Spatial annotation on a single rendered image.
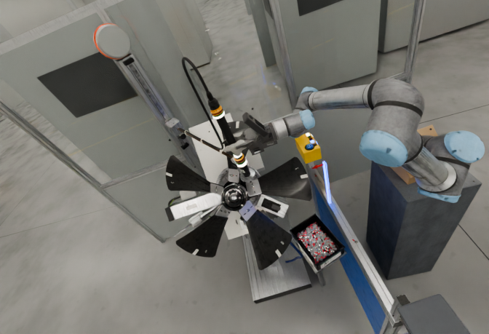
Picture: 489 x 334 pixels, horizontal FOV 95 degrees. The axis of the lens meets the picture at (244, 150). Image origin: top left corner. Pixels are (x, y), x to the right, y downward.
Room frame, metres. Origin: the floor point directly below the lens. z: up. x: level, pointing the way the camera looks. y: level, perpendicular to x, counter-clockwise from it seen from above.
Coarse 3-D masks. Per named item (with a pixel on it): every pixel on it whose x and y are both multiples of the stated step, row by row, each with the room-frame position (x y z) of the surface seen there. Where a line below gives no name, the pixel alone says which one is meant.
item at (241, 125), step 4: (228, 124) 0.95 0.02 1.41; (232, 124) 0.93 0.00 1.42; (240, 124) 0.89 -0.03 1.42; (244, 124) 0.88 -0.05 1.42; (232, 128) 0.92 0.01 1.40; (236, 128) 0.90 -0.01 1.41; (240, 128) 0.88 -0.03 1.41; (244, 128) 0.86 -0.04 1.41; (232, 132) 0.90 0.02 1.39; (224, 144) 0.92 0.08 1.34; (248, 148) 0.78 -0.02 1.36; (228, 152) 0.87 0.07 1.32; (244, 152) 0.78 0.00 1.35; (244, 156) 0.77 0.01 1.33; (228, 160) 0.84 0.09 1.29; (228, 164) 0.83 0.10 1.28; (232, 164) 0.81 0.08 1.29; (228, 168) 0.82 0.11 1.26; (232, 168) 0.79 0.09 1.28; (236, 168) 0.77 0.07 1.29
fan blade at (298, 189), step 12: (276, 168) 0.77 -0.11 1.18; (288, 168) 0.73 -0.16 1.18; (300, 168) 0.71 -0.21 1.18; (264, 180) 0.72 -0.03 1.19; (276, 180) 0.69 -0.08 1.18; (288, 180) 0.67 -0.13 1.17; (300, 180) 0.66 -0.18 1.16; (264, 192) 0.66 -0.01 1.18; (276, 192) 0.64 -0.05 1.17; (288, 192) 0.62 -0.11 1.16; (300, 192) 0.61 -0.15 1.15
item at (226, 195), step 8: (232, 184) 0.71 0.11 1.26; (240, 184) 0.73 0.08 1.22; (224, 192) 0.70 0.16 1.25; (232, 192) 0.69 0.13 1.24; (240, 192) 0.68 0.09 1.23; (224, 200) 0.68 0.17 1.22; (232, 200) 0.67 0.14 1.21; (240, 200) 0.65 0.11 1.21; (232, 208) 0.64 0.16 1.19; (240, 208) 0.63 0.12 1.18
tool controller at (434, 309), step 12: (420, 300) 0.10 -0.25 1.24; (432, 300) 0.09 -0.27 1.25; (444, 300) 0.08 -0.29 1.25; (408, 312) 0.09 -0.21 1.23; (420, 312) 0.08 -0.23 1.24; (432, 312) 0.07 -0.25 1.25; (444, 312) 0.07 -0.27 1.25; (408, 324) 0.07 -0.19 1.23; (420, 324) 0.07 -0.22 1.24; (432, 324) 0.06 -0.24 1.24; (444, 324) 0.05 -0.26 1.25; (456, 324) 0.04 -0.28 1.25
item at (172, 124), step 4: (168, 120) 1.29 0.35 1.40; (172, 120) 1.28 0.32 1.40; (176, 120) 1.26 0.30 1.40; (164, 124) 1.27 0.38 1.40; (168, 124) 1.25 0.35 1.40; (172, 124) 1.22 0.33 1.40; (176, 124) 1.21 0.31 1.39; (180, 124) 1.23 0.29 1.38; (168, 128) 1.25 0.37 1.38; (172, 128) 1.20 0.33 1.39; (176, 128) 1.21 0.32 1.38; (184, 128) 1.23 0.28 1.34; (172, 132) 1.22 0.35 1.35; (176, 132) 1.20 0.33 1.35; (180, 132) 1.21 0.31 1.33
